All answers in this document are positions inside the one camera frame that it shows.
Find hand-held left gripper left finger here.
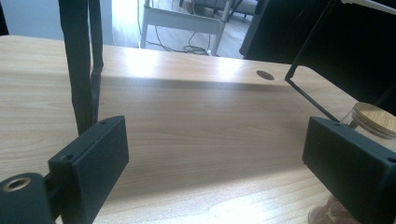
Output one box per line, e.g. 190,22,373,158
48,115,130,224

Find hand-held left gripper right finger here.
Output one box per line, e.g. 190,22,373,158
302,116,396,224

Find black shelf with hairpin legs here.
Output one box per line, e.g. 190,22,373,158
58,0,396,135

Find black monitor with thin stand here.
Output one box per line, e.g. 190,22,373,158
238,0,396,116

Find black curtain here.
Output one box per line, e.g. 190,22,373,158
0,1,9,36

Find black floor cable bundle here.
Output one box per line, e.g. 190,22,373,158
146,24,217,56

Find white cart with cables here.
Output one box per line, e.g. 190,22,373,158
139,0,235,57

